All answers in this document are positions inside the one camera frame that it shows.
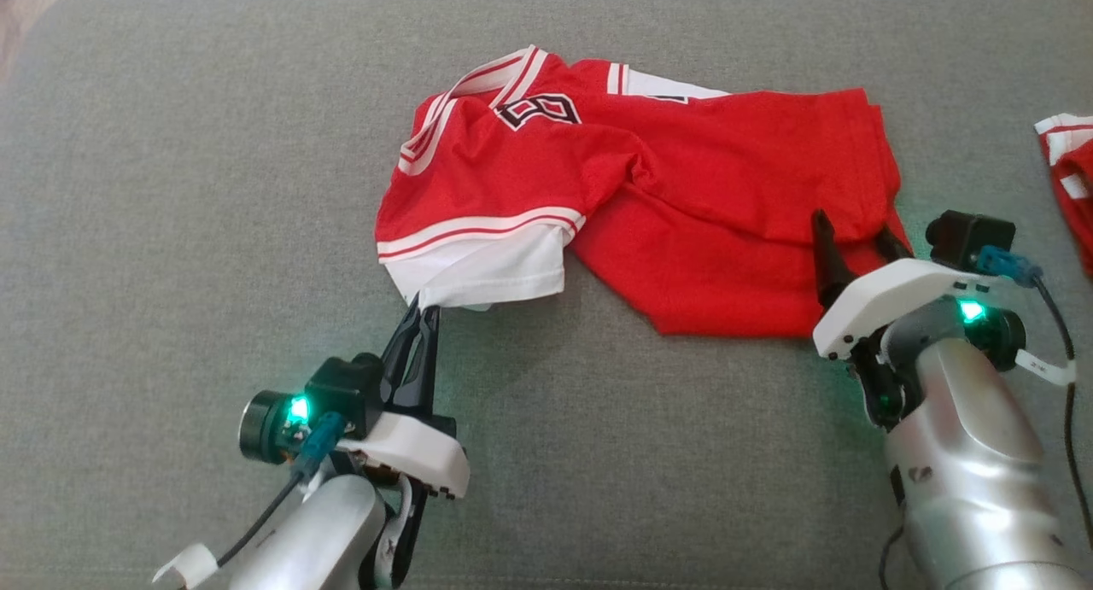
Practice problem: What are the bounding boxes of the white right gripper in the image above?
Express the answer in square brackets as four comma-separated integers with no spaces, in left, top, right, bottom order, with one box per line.
[810,209,985,361]

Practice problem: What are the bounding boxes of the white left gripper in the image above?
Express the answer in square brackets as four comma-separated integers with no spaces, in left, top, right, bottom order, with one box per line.
[336,300,471,499]

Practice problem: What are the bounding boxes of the red white basketball jersey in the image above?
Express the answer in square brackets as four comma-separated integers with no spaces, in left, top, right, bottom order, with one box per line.
[375,44,914,338]

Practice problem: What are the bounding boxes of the red shorts white stripe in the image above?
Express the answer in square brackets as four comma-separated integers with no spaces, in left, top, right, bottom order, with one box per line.
[1034,112,1093,277]

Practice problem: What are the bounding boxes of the grey sofa seat cushion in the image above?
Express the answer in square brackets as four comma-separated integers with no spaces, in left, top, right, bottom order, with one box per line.
[0,0,1093,590]

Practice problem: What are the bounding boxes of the blue left camera connector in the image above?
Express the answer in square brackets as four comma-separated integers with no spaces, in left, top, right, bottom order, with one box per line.
[289,412,350,481]

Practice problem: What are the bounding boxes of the blue camera connector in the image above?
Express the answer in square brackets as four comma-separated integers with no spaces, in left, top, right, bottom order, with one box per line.
[975,245,1045,289]
[289,412,350,481]

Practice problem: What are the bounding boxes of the blue right camera connector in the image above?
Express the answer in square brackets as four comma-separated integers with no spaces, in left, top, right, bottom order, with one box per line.
[975,245,1045,289]

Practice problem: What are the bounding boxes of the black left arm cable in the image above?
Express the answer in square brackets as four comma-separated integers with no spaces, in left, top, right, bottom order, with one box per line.
[217,470,306,570]

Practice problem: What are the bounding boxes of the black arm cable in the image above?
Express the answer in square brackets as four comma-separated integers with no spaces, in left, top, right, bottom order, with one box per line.
[1032,277,1093,550]
[217,470,306,570]

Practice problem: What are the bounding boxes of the white right cable tag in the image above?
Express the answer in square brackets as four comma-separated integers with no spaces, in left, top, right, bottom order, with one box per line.
[1014,348,1078,388]

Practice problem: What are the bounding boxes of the white cable tag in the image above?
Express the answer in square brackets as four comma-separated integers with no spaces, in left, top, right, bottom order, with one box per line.
[1014,348,1078,388]
[152,542,222,590]

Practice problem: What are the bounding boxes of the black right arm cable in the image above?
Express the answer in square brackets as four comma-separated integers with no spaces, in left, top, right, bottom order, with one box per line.
[1032,277,1093,550]

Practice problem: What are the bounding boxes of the white left cable tag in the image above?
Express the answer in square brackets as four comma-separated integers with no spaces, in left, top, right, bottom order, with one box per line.
[152,542,222,590]

